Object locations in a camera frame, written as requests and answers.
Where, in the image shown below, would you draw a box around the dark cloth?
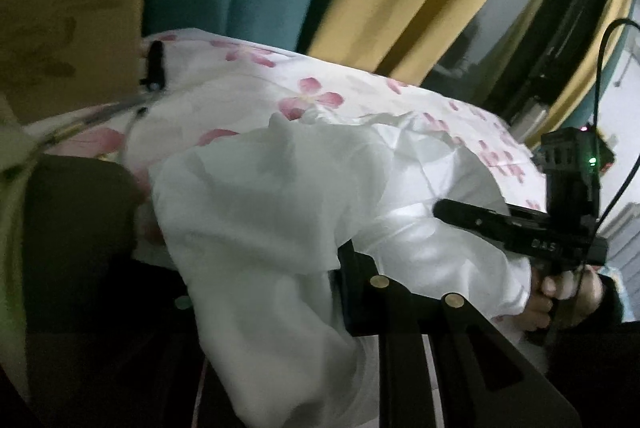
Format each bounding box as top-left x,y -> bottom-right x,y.
20,153 -> 211,428

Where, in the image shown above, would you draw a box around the white radiator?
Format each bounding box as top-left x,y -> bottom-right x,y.
605,203 -> 640,281

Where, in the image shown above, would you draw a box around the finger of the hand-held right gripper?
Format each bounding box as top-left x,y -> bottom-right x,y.
432,198 -> 513,239

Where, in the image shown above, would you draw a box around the brown cardboard board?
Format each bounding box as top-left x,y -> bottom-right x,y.
0,0 -> 156,124

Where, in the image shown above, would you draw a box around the silver metal cylinder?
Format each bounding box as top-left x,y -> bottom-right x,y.
515,100 -> 548,144

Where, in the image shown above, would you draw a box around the pink floral bed sheet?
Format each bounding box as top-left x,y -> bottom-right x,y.
45,28 -> 548,269

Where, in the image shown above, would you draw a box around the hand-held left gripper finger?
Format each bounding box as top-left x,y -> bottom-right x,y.
337,238 -> 583,428

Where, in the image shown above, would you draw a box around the person's right hand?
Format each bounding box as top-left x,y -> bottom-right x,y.
517,265 -> 606,331

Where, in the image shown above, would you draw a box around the dark window pane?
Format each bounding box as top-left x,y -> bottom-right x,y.
422,0 -> 571,109

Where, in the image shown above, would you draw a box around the small black device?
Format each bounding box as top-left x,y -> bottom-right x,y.
139,40 -> 166,91

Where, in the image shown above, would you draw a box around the large white garment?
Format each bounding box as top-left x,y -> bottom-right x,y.
147,110 -> 533,428

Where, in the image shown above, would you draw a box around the person's right forearm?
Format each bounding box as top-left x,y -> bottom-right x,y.
547,274 -> 640,409

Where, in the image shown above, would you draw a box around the narrow yellow curtain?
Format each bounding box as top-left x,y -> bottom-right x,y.
542,0 -> 636,129

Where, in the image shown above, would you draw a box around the thin braided cord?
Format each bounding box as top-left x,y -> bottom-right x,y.
42,93 -> 156,144

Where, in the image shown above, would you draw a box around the black cable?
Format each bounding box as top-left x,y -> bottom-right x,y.
582,18 -> 640,239

